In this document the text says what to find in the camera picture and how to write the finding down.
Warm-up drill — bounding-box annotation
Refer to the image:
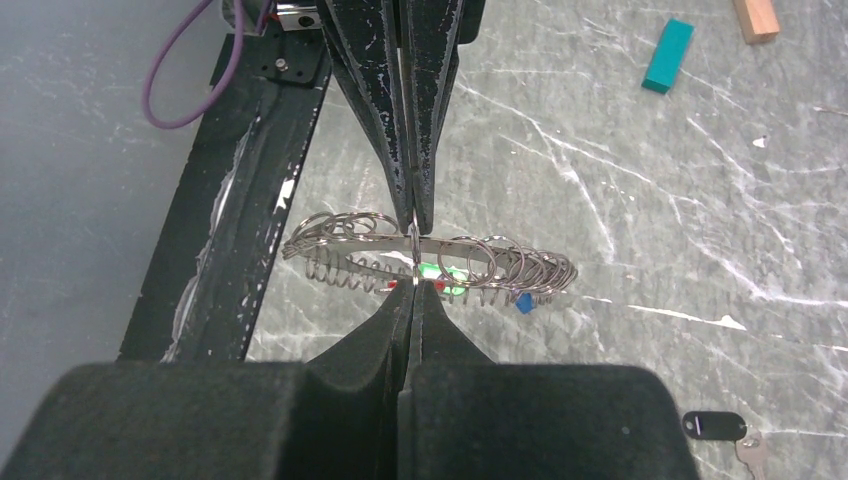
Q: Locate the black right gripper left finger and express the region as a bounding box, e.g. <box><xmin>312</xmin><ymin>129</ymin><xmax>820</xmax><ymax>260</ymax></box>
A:
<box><xmin>1</xmin><ymin>283</ymin><xmax>414</xmax><ymax>479</ymax></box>

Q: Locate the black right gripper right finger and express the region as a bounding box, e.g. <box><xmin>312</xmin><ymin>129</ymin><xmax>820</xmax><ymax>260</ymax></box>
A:
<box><xmin>397</xmin><ymin>282</ymin><xmax>698</xmax><ymax>479</ymax></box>

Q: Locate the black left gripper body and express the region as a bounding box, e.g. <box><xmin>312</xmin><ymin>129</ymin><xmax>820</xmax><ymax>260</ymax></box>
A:
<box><xmin>221</xmin><ymin>1</ymin><xmax>329</xmax><ymax>87</ymax></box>

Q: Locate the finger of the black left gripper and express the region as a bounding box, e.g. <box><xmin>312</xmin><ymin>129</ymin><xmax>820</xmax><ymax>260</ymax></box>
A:
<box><xmin>405</xmin><ymin>1</ymin><xmax>464</xmax><ymax>234</ymax></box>
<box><xmin>316</xmin><ymin>0</ymin><xmax>414</xmax><ymax>232</ymax></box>

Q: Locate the red tag key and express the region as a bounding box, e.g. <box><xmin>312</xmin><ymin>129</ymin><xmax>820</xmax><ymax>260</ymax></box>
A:
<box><xmin>387</xmin><ymin>279</ymin><xmax>448</xmax><ymax>294</ymax></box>

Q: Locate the green tag key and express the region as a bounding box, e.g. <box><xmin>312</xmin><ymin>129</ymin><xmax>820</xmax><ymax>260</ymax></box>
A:
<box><xmin>419</xmin><ymin>263</ymin><xmax>468</xmax><ymax>297</ymax></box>

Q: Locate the blue tag key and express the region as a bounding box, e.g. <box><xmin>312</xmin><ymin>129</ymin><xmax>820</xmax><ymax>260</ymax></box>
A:
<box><xmin>515</xmin><ymin>292</ymin><xmax>535</xmax><ymax>314</ymax></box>

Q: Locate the black tag key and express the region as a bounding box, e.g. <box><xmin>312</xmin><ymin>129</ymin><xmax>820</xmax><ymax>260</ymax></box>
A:
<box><xmin>681</xmin><ymin>411</ymin><xmax>769</xmax><ymax>480</ymax></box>

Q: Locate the teal block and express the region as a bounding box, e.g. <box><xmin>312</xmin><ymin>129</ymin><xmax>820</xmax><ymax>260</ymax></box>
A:
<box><xmin>641</xmin><ymin>18</ymin><xmax>695</xmax><ymax>94</ymax></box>

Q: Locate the tan wooden block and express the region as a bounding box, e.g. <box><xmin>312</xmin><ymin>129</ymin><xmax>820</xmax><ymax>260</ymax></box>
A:
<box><xmin>733</xmin><ymin>0</ymin><xmax>781</xmax><ymax>45</ymax></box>

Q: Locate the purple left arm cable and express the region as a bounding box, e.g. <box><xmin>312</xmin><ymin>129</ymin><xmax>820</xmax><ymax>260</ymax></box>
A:
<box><xmin>142</xmin><ymin>0</ymin><xmax>274</xmax><ymax>130</ymax></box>

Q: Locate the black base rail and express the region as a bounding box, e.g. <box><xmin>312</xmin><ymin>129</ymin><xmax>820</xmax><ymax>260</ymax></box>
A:
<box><xmin>119</xmin><ymin>53</ymin><xmax>331</xmax><ymax>362</ymax></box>

